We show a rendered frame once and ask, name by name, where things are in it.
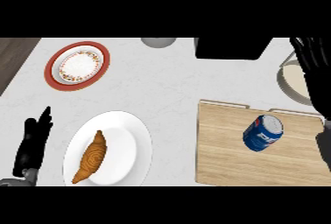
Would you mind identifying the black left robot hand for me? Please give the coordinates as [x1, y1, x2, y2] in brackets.
[12, 106, 56, 178]

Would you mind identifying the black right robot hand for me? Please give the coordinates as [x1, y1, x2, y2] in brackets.
[288, 37, 331, 121]

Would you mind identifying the grey tiered basket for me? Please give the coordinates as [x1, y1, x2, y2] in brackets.
[275, 51, 315, 107]

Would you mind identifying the blue soda can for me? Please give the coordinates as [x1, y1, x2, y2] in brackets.
[242, 114, 285, 152]

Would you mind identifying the pale wooden tray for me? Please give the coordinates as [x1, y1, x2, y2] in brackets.
[195, 99, 331, 187]

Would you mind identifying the brown croissant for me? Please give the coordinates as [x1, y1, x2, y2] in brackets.
[69, 129, 109, 185]

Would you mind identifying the white oval plate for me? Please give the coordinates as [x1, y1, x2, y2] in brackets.
[62, 110, 154, 187]

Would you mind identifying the black appliance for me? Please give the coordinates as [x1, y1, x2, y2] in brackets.
[193, 37, 275, 61]

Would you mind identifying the round red placemat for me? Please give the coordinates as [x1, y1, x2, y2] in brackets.
[43, 40, 112, 92]

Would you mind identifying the white floral-rimmed plate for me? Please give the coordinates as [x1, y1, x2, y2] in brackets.
[50, 45, 106, 86]

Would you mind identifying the grey round object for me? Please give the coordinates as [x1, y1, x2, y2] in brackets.
[139, 37, 179, 49]

